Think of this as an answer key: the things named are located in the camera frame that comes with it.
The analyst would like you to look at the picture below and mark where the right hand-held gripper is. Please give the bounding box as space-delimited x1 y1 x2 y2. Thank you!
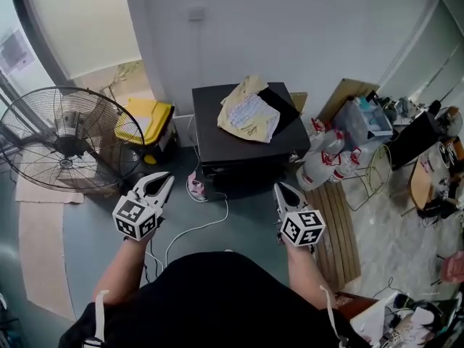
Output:
273 182 326 248

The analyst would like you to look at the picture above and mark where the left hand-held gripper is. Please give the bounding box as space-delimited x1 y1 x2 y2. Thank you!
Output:
112 171 175 241

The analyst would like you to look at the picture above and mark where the person's right forearm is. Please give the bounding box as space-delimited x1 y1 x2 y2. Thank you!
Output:
284 243 333 310

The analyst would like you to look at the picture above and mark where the person's left forearm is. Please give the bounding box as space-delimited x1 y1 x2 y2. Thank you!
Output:
94 236 155 306

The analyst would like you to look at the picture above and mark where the clear water jug red cap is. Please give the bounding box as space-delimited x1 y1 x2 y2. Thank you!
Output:
331 146 363 183
324 128 345 155
307 118 328 152
297 150 334 191

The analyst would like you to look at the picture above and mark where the slatted wooden floor board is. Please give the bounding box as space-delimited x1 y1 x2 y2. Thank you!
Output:
304 181 363 291

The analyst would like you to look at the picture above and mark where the black box with yellow lid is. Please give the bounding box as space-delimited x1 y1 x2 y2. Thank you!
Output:
115 96 175 165

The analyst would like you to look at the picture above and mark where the brown cardboard box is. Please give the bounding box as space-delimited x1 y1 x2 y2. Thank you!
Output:
54 146 120 195

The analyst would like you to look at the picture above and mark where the black square table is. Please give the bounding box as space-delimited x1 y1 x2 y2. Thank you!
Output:
191 81 312 201

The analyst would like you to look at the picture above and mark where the large black floor fan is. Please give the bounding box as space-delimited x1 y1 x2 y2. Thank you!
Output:
0 86 146 194

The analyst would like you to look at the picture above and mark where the black flat mat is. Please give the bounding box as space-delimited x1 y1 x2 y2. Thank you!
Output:
257 87 301 137

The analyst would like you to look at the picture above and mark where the pale yellow cloth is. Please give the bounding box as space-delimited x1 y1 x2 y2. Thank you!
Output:
217 74 282 144

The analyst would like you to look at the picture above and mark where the white checked cloth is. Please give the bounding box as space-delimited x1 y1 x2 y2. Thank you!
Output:
228 93 281 144

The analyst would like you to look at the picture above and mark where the clear plastic storage bin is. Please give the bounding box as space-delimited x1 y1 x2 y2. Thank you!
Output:
333 96 394 148

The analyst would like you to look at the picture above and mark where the red-brown desk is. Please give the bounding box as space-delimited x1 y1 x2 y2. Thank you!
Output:
335 291 378 322

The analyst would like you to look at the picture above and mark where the person's black shirt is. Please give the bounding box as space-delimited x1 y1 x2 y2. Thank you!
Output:
57 251 370 348

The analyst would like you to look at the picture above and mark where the leaning wooden board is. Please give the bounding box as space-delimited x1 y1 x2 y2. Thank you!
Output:
315 78 380 123

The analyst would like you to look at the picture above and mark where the round wooden table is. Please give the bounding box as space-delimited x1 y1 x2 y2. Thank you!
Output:
400 156 436 217

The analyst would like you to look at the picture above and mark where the brown cardboard floor sheet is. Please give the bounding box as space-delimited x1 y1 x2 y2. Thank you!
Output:
14 175 84 322

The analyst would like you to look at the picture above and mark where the black box cabinet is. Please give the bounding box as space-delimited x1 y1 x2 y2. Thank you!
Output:
389 110 442 172

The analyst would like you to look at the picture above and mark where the white board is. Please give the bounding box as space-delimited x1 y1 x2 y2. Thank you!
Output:
349 290 396 344

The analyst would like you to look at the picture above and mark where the pink stool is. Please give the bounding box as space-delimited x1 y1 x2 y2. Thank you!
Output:
440 250 464 282

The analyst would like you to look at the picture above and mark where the small standing fan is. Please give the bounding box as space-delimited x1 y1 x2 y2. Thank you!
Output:
436 106 463 137

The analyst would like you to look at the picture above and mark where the grey paper notice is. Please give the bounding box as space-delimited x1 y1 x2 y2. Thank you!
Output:
0 29 36 75

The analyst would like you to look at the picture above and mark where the white power cable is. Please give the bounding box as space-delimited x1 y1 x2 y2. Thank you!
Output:
144 112 229 286

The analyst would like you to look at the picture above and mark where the yellow wire chair frame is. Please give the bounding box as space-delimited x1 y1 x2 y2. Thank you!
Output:
342 144 393 212

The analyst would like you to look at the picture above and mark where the white drawstring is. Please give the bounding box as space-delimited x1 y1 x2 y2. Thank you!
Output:
320 284 349 347
92 290 109 344

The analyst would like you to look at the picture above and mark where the black window frame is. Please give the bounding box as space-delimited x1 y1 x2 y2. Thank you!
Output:
0 0 72 152

